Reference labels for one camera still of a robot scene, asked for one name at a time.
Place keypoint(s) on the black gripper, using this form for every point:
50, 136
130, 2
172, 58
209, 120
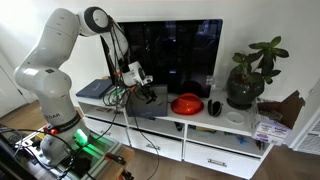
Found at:
143, 91

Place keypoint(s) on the robot base platform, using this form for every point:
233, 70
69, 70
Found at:
93, 159

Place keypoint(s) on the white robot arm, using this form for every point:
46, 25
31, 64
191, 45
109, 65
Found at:
40, 73

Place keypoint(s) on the grey open box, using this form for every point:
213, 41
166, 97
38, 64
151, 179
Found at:
140, 106

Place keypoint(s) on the dark blue flat box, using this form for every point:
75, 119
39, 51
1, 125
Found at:
96, 89

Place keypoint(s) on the brown cardboard box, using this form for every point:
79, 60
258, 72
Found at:
289, 108

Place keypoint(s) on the red sequin hat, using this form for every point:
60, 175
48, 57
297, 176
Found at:
187, 104

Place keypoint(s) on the black flat television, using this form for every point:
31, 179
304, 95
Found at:
180, 54

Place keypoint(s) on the white tv stand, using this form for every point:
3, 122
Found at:
201, 139

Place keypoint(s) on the white round dish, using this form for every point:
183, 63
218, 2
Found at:
235, 117

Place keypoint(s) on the potted green plant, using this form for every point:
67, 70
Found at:
247, 80

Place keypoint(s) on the white labelled package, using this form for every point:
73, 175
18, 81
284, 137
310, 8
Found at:
268, 126

